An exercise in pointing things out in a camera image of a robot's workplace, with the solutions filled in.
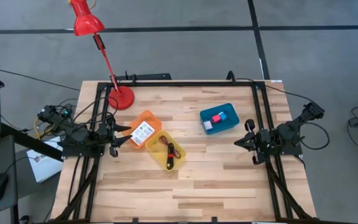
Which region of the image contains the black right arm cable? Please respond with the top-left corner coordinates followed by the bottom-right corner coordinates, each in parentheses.
top-left (300, 121), bottom-right (331, 151)

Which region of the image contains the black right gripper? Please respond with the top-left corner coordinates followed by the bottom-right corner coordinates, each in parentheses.
top-left (234, 118), bottom-right (275, 166)

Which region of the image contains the white printed booklet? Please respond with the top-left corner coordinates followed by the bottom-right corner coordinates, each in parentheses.
top-left (130, 121), bottom-right (156, 147)

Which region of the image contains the white paper sheet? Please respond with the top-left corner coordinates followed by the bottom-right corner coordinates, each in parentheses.
top-left (26, 136), bottom-right (64, 184)

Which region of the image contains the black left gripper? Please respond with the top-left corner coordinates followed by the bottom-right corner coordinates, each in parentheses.
top-left (96, 122), bottom-right (134, 158)

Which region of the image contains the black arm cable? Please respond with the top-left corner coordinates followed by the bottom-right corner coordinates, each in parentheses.
top-left (300, 121), bottom-right (331, 151)
top-left (72, 95), bottom-right (119, 125)

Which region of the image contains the orange plastic bin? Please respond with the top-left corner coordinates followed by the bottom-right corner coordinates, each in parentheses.
top-left (123, 109), bottom-right (163, 150)

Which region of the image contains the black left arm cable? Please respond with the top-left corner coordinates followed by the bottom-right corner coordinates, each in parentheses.
top-left (72, 95), bottom-right (119, 125)

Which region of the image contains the yellow cable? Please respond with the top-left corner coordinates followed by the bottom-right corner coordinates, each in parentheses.
top-left (33, 116), bottom-right (55, 140)

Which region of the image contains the red desk lamp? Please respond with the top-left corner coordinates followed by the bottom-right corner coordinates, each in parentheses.
top-left (68, 0), bottom-right (135, 111)

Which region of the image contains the black floor cable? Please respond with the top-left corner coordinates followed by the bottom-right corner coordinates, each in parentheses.
top-left (0, 69), bottom-right (81, 91)

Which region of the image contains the yellow plastic bin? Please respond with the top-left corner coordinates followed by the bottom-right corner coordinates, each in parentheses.
top-left (144, 129), bottom-right (188, 172)

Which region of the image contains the black aluminium table frame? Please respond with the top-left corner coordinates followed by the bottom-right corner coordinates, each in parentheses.
top-left (50, 79), bottom-right (319, 224)

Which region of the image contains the blue plastic bin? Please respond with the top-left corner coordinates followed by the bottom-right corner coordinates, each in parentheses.
top-left (199, 103), bottom-right (241, 136)

